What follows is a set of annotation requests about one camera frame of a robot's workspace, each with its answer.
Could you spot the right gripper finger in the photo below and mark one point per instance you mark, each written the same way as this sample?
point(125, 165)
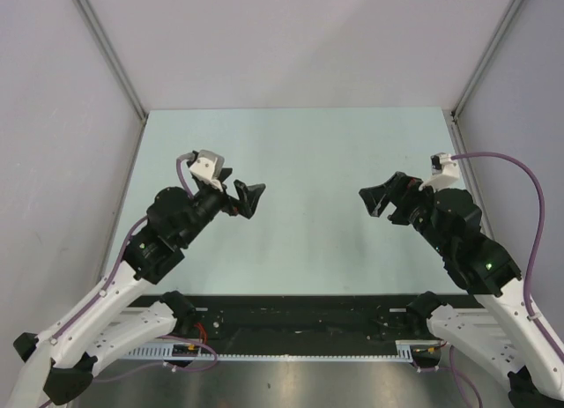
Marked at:
point(377, 198)
point(398, 217)

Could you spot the right aluminium frame post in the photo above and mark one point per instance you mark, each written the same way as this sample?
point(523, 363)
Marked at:
point(500, 32)

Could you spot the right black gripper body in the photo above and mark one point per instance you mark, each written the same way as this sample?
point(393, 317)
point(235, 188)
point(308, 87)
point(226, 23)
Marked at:
point(409, 195)

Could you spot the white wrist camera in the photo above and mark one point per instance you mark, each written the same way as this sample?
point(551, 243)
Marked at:
point(444, 172)
point(206, 166)

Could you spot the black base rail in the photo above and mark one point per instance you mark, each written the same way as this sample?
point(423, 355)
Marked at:
point(311, 326)

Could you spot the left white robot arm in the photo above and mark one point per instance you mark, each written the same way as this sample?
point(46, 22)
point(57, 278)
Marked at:
point(61, 362)

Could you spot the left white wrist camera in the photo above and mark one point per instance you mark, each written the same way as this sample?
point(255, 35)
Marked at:
point(206, 166)

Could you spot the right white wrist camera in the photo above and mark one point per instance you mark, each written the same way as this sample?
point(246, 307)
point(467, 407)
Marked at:
point(444, 172)

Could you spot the aluminium frame post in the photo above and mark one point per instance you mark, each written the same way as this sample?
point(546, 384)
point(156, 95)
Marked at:
point(100, 37)
point(500, 32)

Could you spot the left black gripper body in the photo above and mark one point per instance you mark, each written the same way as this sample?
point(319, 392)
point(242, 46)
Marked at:
point(208, 202)

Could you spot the left aluminium frame post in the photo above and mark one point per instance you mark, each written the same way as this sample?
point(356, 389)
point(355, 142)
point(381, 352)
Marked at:
point(100, 37)

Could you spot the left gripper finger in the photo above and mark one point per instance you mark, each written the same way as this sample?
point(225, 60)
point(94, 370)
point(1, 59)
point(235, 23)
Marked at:
point(222, 175)
point(248, 198)

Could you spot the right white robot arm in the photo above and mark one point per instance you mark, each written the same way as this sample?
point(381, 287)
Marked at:
point(450, 222)

